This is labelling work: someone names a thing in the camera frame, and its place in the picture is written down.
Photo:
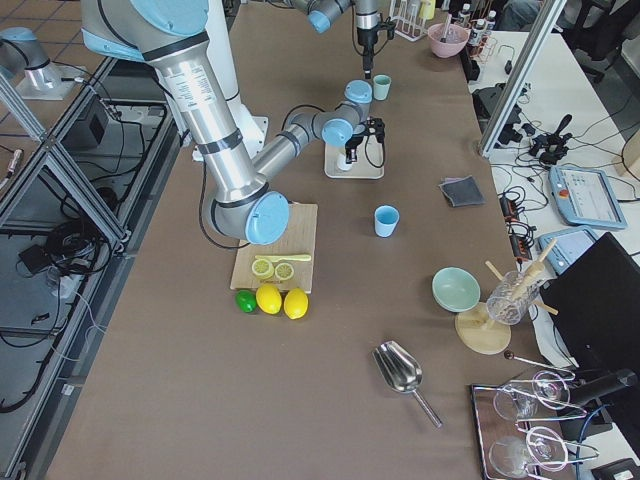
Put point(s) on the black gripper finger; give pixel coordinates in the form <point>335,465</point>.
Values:
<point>367,64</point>
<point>350,155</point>

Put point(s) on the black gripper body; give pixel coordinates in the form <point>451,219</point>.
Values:
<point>367,41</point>
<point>352,145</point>

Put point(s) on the green plastic cup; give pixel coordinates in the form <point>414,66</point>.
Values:
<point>381,87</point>

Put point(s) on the blue plastic cup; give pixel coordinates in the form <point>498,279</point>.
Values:
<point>386,218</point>

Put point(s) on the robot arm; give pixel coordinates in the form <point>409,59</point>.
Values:
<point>180,39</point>
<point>322,14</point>

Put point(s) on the cream rabbit serving tray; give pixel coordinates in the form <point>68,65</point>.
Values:
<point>368,164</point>

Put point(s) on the black tray with glasses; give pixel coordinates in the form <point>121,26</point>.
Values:
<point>547,424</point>

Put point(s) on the pink bowl with ice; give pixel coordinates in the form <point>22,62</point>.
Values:
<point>456,39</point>

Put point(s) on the wooden cutting board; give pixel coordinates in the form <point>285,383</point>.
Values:
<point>299,238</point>

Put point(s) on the grey folded cloth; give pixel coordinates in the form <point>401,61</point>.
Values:
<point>461,191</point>

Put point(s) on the yellow plastic knife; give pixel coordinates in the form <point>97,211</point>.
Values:
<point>285,258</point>

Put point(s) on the lower lemon slice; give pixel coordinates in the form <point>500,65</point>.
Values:
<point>284,271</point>

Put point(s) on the lemon slice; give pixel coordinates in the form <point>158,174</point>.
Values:
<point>284,271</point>
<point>262,269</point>

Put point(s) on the upper lemon slice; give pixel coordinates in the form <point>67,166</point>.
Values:
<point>262,269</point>

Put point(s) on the whole yellow lemon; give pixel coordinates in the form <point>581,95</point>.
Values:
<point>269,299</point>
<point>296,304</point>

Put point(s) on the green bowl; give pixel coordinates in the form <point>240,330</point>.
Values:
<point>455,289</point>

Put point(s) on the green lime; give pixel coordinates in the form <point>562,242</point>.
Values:
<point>246,301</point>

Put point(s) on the wooden cup stand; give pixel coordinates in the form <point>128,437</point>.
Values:
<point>484,335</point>

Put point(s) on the clear glass on stand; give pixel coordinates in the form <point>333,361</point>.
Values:
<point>511,299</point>

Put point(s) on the teach pendant tablet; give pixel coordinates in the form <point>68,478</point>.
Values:
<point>570,244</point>
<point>585,197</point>

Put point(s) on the metal ice scoop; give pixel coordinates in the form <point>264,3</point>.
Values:
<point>403,374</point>

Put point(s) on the aluminium frame post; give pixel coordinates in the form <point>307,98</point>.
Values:
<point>536,38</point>

